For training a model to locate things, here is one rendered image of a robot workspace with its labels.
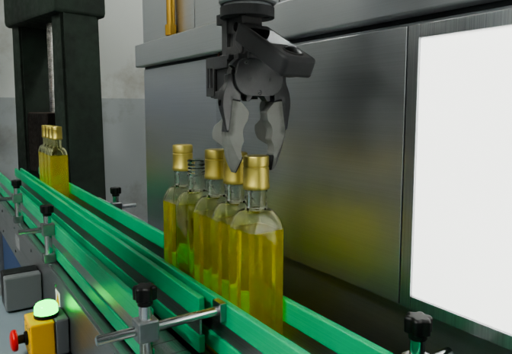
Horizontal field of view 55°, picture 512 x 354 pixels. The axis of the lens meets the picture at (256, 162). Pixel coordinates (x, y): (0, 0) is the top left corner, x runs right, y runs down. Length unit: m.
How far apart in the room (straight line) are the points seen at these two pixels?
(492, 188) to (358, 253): 0.22
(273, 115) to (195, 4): 0.55
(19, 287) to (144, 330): 0.70
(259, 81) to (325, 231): 0.25
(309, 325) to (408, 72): 0.34
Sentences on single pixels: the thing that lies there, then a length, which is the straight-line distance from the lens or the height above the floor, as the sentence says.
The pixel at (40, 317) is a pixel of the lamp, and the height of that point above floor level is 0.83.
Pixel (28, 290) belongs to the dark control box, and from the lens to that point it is 1.31.
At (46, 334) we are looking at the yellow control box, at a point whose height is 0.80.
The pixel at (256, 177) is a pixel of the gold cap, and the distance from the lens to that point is 0.63.
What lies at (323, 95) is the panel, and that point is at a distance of 0.73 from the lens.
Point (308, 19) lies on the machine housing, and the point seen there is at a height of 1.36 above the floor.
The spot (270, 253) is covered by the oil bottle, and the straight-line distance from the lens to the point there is 0.65.
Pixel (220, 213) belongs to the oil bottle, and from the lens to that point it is 0.70.
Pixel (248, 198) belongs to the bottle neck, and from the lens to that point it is 0.65.
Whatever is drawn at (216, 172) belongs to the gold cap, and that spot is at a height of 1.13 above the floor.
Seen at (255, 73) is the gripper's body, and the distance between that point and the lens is 0.64.
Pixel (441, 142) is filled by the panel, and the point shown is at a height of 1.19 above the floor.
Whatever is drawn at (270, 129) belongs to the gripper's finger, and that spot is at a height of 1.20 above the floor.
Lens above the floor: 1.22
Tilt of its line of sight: 6 degrees down
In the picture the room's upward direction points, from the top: straight up
